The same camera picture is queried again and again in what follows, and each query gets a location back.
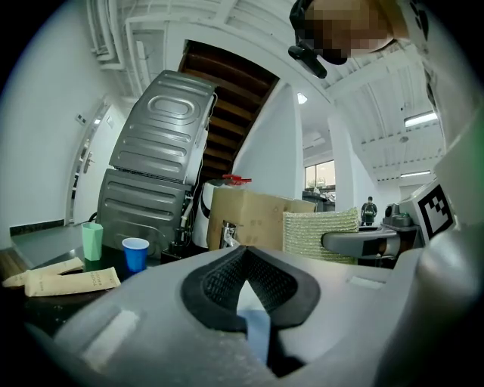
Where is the window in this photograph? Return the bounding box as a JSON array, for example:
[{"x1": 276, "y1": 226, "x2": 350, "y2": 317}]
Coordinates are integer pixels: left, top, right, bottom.
[{"x1": 304, "y1": 159, "x2": 337, "y2": 192}]

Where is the black table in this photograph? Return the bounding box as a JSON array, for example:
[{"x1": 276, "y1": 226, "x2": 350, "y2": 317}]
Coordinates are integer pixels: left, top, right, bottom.
[{"x1": 0, "y1": 226, "x2": 213, "y2": 333}]

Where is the green plastic cup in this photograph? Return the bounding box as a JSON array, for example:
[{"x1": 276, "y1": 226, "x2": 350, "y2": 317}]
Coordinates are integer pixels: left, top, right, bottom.
[{"x1": 81, "y1": 221, "x2": 104, "y2": 262}]

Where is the wooden staircase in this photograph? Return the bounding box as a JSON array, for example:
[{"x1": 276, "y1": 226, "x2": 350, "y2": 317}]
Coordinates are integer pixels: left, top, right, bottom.
[{"x1": 177, "y1": 39, "x2": 281, "y2": 181}]

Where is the white appliance with black stripe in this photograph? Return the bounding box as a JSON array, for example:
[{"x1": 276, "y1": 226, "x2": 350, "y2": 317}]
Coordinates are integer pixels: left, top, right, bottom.
[{"x1": 194, "y1": 180, "x2": 228, "y2": 249}]

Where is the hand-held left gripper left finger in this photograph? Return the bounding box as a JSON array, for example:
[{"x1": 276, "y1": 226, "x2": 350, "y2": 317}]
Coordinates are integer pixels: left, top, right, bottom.
[{"x1": 24, "y1": 245, "x2": 273, "y2": 387}]

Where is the white door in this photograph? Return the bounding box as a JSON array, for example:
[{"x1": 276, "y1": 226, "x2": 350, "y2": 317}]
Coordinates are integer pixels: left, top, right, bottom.
[{"x1": 67, "y1": 101, "x2": 128, "y2": 228}]

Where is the person's face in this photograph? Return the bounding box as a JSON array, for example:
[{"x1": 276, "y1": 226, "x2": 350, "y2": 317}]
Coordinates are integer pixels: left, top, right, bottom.
[{"x1": 289, "y1": 0, "x2": 398, "y2": 66}]

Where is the chrome faucet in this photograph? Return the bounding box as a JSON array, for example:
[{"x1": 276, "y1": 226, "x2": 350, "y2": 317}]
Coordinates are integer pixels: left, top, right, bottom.
[{"x1": 220, "y1": 220, "x2": 240, "y2": 249}]

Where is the grey metal washing machine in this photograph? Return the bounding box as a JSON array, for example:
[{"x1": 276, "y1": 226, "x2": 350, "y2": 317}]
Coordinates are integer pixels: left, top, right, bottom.
[
  {"x1": 96, "y1": 168, "x2": 200, "y2": 258},
  {"x1": 108, "y1": 70, "x2": 219, "y2": 186}
]

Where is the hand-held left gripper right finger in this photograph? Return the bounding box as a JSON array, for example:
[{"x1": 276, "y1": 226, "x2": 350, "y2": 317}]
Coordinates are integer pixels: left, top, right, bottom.
[{"x1": 247, "y1": 225, "x2": 482, "y2": 387}]

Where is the brown cardboard box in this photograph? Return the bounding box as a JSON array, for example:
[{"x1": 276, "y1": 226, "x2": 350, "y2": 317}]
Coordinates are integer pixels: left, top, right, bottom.
[{"x1": 206, "y1": 187, "x2": 317, "y2": 252}]

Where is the black head-mounted camera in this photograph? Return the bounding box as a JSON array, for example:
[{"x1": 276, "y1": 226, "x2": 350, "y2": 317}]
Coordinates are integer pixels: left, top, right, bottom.
[{"x1": 287, "y1": 44, "x2": 328, "y2": 79}]

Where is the yellow-green sponge cloth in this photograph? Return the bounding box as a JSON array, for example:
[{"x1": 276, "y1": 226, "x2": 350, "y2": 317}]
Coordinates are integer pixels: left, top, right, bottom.
[{"x1": 282, "y1": 206, "x2": 359, "y2": 265}]

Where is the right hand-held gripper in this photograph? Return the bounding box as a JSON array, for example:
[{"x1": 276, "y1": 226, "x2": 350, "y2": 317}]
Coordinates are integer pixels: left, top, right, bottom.
[{"x1": 320, "y1": 147, "x2": 484, "y2": 260}]

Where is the blue plastic cup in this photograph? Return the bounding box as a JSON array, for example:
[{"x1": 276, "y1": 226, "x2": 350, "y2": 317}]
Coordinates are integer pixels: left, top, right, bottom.
[{"x1": 121, "y1": 237, "x2": 150, "y2": 274}]

